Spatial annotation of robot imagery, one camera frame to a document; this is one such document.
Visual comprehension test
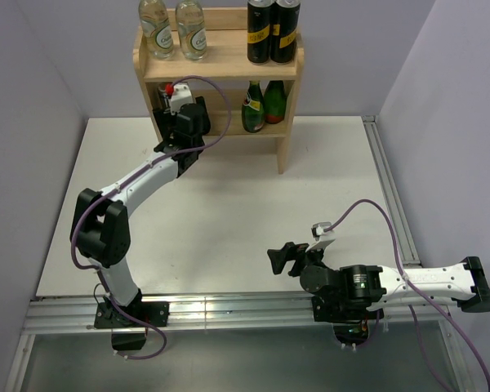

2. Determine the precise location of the clear bottle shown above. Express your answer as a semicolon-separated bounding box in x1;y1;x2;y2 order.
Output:
175;1;207;60
138;0;173;60

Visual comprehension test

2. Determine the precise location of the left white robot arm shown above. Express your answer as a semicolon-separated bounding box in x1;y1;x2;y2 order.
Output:
70;96;211;326

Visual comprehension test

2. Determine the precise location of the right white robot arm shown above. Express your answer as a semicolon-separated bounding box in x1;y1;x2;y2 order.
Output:
267;242;490;323

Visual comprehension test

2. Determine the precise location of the aluminium right rail frame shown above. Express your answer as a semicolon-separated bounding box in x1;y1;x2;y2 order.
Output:
362;116;475;391

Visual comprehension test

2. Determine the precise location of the energy drink can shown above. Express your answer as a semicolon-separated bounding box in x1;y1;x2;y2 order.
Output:
157;82;172;112

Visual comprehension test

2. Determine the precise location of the wooden two-tier shelf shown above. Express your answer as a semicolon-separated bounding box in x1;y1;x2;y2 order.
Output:
132;7;305;174

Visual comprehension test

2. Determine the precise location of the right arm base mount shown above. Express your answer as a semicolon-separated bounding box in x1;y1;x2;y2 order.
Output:
311;296;385;353

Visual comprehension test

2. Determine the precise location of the aluminium front rail frame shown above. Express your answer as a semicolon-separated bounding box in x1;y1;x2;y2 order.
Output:
22;285;452;336

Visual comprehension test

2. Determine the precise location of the green labelled glass bottle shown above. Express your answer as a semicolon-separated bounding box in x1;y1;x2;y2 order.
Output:
241;81;265;133

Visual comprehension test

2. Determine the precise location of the left black tall can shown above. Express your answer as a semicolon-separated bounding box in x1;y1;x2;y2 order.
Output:
247;0;274;65

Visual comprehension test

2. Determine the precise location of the right black tall can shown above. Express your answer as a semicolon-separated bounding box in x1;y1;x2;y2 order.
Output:
270;0;301;64

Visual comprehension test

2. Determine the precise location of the dark green glass bottle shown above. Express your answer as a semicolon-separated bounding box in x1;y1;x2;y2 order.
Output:
264;80;287;124

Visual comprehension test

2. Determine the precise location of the aluminium rail frame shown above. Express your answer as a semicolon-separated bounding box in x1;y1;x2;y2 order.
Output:
362;116;475;391
22;285;452;336

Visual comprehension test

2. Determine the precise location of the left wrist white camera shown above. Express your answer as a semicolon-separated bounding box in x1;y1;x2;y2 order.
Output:
165;82;194;115

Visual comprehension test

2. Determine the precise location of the black tall can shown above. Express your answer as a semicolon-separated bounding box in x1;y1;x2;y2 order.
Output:
270;0;301;64
247;0;274;65

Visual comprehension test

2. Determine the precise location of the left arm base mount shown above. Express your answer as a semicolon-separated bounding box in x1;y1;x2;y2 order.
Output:
93;301;170;360

